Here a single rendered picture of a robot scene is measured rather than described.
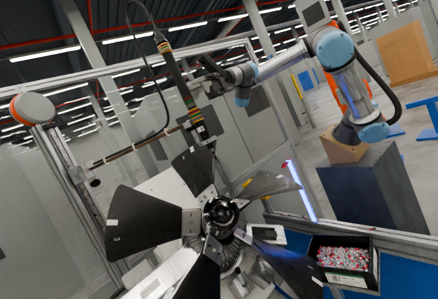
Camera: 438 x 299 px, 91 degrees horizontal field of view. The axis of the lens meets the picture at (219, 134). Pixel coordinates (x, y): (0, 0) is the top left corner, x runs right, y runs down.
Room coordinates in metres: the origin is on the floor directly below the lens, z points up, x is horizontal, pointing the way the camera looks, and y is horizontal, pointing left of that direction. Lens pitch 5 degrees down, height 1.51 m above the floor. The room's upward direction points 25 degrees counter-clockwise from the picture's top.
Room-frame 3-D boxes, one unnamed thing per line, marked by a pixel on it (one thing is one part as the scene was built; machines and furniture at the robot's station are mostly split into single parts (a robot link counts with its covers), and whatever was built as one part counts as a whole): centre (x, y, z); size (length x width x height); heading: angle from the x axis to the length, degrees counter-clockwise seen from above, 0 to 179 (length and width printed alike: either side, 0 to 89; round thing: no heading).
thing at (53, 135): (1.00, 0.68, 1.48); 0.05 x 0.03 x 0.62; 160
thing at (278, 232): (0.81, 0.02, 0.98); 0.20 x 0.16 x 0.20; 35
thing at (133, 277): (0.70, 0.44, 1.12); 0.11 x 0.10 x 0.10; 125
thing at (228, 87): (0.85, -0.08, 1.62); 0.12 x 0.08 x 0.09; 124
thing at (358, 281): (0.73, -0.21, 0.84); 0.22 x 0.17 x 0.07; 50
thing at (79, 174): (0.98, 0.63, 1.53); 0.10 x 0.07 x 0.08; 70
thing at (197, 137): (0.76, 0.05, 1.48); 0.09 x 0.07 x 0.10; 70
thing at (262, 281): (0.74, 0.07, 0.91); 0.12 x 0.08 x 0.12; 35
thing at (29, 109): (1.01, 0.72, 1.88); 0.17 x 0.15 x 0.16; 125
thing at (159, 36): (0.76, 0.05, 1.64); 0.04 x 0.04 x 0.46
